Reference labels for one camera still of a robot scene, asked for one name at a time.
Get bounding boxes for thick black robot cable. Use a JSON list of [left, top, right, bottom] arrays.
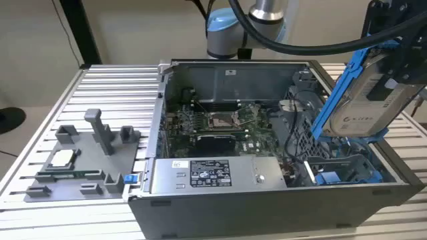
[[228, 0, 407, 55]]

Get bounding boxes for silver power supply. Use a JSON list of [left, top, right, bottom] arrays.
[[148, 156, 288, 195]]

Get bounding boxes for black graphics card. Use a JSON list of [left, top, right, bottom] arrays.
[[194, 133, 238, 153]]

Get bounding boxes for silver CPU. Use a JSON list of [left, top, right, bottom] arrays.
[[48, 149, 76, 168]]

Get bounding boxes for thin black wall cable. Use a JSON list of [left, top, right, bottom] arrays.
[[51, 0, 83, 66]]

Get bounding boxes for grey parts rack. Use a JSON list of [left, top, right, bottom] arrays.
[[23, 108, 143, 203]]

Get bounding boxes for long black case wire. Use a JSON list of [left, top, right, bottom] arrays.
[[282, 90, 323, 162]]

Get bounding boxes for black round stand foot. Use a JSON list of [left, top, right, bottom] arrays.
[[0, 106, 27, 135]]

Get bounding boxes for black frame post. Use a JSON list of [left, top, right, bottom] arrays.
[[58, 0, 103, 65]]

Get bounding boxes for green RAM stick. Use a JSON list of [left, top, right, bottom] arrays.
[[38, 169, 103, 176]]

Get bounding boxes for grey metal bracket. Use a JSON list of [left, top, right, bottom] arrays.
[[278, 99, 316, 118]]

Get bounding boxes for green motherboard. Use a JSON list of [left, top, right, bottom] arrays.
[[164, 99, 280, 158]]

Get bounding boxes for CPU socket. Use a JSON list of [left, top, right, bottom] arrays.
[[206, 103, 262, 130]]

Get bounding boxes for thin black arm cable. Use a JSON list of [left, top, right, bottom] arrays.
[[192, 0, 211, 20]]

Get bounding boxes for grey disk bay cage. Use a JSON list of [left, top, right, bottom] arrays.
[[270, 71, 385, 187]]

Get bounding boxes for dark grey PC case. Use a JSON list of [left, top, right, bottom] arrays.
[[123, 58, 427, 240]]

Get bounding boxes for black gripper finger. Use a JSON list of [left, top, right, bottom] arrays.
[[366, 78, 401, 101]]

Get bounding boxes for hard disk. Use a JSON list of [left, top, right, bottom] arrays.
[[310, 37, 427, 145]]

